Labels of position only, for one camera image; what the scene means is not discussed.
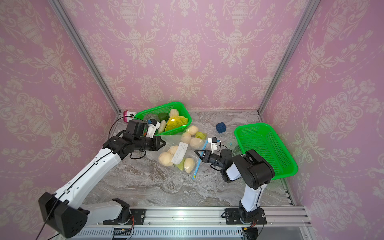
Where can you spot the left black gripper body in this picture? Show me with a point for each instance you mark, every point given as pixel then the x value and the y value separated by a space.
pixel 152 143

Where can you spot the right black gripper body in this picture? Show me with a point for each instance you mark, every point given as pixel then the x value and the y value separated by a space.
pixel 208 156

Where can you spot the clear zip-top bag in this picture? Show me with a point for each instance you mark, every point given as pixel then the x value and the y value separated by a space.
pixel 182 147

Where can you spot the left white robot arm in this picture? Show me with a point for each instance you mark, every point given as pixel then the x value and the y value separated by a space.
pixel 64 210

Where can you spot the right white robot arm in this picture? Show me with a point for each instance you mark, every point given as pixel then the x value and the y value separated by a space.
pixel 255 171

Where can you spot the green pear in bag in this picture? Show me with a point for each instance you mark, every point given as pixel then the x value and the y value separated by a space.
pixel 180 166

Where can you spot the cream pear outside bag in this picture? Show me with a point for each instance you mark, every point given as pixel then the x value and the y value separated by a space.
pixel 192 130

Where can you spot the pale cucumber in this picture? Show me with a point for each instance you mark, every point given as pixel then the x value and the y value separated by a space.
pixel 162 127

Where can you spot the yellow-green lettuce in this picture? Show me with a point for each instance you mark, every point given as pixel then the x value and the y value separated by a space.
pixel 176 122

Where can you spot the dark green melon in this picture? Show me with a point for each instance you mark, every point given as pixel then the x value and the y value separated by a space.
pixel 152 119

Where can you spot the blue cube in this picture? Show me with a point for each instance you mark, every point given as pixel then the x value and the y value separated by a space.
pixel 221 127

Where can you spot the green basket with produce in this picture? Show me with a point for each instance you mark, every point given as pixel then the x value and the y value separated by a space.
pixel 166 109

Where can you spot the pink white bottle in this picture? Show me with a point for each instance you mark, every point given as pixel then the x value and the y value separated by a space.
pixel 128 116

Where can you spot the empty green basket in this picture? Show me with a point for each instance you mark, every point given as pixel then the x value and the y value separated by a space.
pixel 265 141

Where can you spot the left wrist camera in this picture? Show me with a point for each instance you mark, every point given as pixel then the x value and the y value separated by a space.
pixel 153 125

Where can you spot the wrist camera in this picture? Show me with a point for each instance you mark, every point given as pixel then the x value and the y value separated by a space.
pixel 214 142
pixel 153 125

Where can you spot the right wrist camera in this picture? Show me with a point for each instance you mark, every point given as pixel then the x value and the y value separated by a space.
pixel 214 142

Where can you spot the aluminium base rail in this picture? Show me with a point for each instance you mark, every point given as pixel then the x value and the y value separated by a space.
pixel 206 223

